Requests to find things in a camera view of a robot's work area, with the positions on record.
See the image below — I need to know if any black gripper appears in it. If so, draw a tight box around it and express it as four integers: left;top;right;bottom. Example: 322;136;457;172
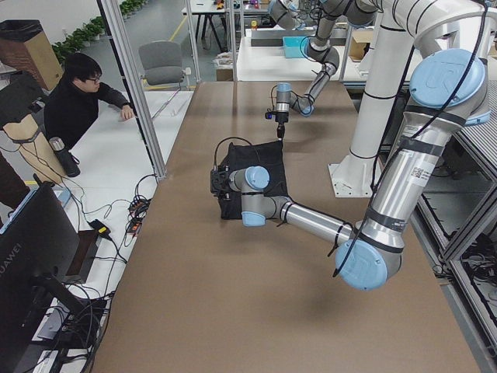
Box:
210;166;232;199
275;111;288;141

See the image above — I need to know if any black printed t-shirt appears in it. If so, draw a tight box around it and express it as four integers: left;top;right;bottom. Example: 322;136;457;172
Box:
218;141;288;220

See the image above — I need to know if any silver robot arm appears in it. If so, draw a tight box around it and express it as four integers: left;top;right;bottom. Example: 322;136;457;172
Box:
210;48;490;291
265;1;377;141

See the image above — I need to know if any person in black clothes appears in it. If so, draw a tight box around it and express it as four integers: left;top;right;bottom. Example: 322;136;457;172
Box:
43;53;134;149

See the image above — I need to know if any blue plastic bin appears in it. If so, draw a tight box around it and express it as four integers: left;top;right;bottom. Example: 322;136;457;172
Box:
283;36;309;59

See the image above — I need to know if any red black usb hub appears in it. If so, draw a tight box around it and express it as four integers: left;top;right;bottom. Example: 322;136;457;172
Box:
126;195;151;236

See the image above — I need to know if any black power adapter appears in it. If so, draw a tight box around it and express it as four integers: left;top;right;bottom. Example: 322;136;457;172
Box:
88;219;111;239

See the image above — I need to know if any grey office chair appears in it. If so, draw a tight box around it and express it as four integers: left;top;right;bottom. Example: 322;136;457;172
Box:
138;40;192;88

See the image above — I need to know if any black thermos bottle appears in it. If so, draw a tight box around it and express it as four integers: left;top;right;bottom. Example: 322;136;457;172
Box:
49;137;81;177

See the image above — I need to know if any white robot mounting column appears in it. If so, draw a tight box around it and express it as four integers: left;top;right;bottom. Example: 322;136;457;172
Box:
329;1;496;197

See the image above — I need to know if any black Huawei monitor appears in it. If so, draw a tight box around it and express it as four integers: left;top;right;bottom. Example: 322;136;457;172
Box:
1;183;79;364

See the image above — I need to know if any brown cardboard box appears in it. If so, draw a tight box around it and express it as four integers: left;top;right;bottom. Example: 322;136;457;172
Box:
1;19;63;90

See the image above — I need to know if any aluminium frame post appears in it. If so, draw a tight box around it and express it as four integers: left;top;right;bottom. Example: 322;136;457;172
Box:
97;0;166;181

